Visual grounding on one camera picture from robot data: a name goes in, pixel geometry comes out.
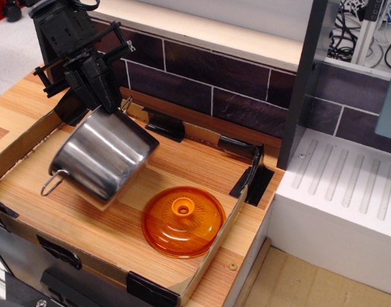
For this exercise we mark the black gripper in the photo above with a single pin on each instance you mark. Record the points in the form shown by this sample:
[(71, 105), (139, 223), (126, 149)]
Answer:
[(78, 56)]

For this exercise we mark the stainless steel metal pot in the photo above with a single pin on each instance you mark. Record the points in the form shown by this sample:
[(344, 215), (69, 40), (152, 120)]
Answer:
[(102, 157)]

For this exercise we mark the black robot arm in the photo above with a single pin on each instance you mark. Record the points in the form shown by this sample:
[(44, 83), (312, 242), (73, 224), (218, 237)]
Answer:
[(51, 4)]

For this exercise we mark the black tape back fence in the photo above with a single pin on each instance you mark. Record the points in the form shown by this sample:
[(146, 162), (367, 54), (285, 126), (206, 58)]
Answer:
[(165, 125)]

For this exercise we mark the brown cardboard fence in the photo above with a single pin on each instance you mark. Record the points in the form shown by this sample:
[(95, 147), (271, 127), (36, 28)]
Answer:
[(79, 255)]

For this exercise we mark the orange transparent pot lid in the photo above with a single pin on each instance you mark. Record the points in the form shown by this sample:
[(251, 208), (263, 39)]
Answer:
[(182, 222)]

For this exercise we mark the black caster wheel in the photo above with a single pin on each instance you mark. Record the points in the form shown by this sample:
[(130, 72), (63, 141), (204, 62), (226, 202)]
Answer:
[(11, 11)]

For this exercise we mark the light wooden shelf board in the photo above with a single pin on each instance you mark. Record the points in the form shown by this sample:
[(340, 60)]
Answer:
[(247, 44)]

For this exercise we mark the black tape right corner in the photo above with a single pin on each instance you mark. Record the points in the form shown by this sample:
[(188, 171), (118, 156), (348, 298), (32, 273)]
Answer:
[(257, 177)]

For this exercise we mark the black tape front corner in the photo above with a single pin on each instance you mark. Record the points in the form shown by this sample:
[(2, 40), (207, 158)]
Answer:
[(150, 292)]

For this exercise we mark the white ribbed drain board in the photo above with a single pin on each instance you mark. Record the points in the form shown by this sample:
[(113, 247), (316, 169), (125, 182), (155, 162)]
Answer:
[(333, 209)]

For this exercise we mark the dark grey shelf post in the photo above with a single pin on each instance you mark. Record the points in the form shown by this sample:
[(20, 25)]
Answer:
[(298, 109)]

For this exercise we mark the grey aluminium frame profile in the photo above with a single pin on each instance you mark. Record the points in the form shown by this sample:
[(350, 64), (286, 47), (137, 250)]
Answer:
[(374, 12)]

